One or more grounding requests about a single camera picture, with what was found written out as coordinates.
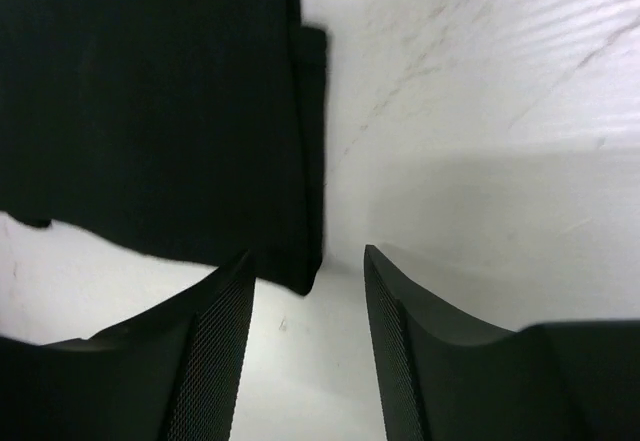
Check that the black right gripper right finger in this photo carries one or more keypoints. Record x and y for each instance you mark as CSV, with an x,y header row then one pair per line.
x,y
446,375

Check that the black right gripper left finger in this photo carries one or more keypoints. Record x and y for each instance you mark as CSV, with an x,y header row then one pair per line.
x,y
170,373

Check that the black tank top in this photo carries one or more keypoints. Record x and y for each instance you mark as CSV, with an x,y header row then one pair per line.
x,y
188,130

